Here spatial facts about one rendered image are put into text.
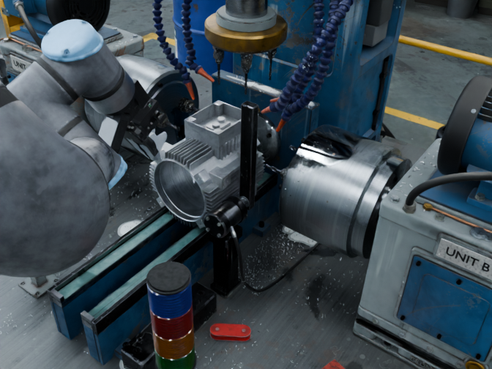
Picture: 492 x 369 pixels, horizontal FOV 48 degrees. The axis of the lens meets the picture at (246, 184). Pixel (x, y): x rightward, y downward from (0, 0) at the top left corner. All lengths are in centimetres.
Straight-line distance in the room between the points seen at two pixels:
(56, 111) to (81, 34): 13
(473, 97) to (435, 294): 35
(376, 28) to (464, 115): 57
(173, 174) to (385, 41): 67
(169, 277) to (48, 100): 37
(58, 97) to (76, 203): 56
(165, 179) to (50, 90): 44
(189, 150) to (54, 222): 82
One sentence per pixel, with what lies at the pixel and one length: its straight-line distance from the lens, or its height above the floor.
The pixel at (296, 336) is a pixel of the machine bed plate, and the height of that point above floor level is 80.
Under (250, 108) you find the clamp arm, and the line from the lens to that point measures 107.
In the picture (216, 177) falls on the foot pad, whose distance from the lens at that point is 118.
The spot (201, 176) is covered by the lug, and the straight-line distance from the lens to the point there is 116.
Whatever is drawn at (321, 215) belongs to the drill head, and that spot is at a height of 106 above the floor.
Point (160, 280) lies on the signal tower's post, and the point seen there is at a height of 122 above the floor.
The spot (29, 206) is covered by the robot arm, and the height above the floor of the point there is 153.
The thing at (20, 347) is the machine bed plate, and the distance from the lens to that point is 128.
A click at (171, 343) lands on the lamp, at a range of 82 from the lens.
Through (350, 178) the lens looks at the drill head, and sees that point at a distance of 109.
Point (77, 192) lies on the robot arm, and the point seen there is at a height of 151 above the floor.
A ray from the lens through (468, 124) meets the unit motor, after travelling 96.
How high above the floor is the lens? 176
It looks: 36 degrees down
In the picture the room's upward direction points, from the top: 2 degrees clockwise
